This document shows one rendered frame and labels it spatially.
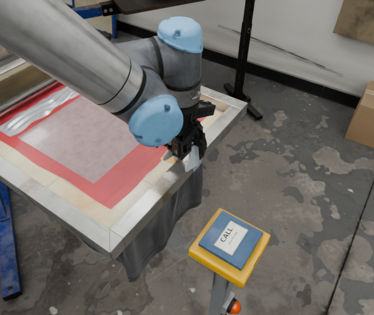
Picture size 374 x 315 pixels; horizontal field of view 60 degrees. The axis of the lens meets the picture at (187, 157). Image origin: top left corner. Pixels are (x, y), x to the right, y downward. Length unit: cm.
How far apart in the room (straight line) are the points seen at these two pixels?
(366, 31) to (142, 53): 216
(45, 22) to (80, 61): 5
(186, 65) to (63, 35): 26
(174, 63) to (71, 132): 49
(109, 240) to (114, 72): 38
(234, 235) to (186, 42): 39
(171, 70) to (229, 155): 168
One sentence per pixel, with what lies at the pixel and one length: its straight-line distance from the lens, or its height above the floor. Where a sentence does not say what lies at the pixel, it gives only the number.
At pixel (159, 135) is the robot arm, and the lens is 44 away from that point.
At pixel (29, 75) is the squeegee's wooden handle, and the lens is 112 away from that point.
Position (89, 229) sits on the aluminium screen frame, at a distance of 70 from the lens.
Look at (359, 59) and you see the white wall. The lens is 273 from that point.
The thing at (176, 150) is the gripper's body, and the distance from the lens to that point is 69.
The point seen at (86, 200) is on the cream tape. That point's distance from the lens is 80.
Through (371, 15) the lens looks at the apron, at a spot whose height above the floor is 72.
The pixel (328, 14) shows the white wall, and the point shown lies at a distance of 267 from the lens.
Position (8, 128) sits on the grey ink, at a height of 96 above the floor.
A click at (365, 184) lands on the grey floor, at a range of 231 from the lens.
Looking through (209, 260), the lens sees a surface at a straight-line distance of 69.
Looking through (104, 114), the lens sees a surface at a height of 96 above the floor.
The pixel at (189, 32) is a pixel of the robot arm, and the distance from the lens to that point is 56.
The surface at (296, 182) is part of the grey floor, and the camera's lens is 215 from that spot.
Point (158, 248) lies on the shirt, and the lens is 116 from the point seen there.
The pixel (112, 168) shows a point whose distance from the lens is 85.
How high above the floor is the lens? 156
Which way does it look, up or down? 46 degrees down
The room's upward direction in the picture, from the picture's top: straight up
